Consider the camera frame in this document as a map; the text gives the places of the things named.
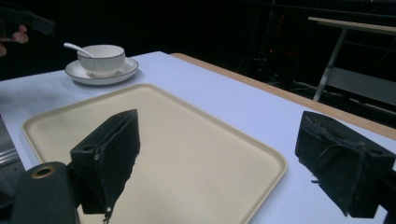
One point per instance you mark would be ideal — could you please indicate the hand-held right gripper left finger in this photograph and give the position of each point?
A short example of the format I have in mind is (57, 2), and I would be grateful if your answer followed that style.
(106, 158)

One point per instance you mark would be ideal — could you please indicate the dark equipment stand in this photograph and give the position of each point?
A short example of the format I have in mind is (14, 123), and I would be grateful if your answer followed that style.
(274, 46)

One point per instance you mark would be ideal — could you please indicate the white ceramic spoon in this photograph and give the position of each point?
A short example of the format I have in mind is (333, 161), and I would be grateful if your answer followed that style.
(76, 48)

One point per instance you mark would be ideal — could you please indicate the white ribbed bowl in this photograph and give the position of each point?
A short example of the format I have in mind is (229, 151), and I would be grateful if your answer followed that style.
(104, 60)

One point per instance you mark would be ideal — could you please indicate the light folding table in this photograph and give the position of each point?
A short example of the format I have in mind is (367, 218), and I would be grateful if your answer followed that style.
(351, 26)

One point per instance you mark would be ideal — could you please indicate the grey metal object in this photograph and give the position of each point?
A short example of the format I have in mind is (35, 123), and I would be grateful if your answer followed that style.
(7, 149)

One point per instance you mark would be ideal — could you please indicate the beige plastic tray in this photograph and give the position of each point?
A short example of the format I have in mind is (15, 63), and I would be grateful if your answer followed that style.
(186, 149)

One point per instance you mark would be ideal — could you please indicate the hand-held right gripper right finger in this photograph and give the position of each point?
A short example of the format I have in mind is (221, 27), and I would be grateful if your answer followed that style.
(339, 168)

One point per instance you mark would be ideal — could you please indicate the white saucer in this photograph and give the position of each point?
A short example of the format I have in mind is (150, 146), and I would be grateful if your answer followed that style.
(79, 73)

